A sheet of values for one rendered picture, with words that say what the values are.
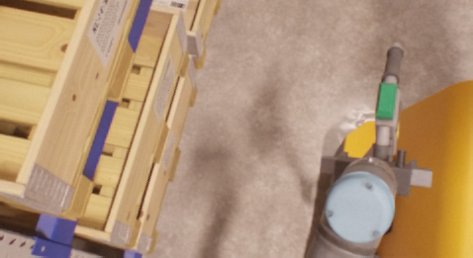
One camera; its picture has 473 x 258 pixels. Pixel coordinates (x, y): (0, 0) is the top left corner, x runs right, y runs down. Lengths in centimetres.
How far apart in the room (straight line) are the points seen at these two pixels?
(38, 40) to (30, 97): 16
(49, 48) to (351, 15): 197
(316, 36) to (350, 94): 40
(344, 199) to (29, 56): 88
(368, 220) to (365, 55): 213
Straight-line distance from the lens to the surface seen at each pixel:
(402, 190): 87
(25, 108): 122
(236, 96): 256
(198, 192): 241
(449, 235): 164
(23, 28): 133
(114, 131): 175
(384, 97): 106
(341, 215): 68
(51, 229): 127
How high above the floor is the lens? 235
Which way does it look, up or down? 70 degrees down
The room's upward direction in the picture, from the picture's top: 2 degrees counter-clockwise
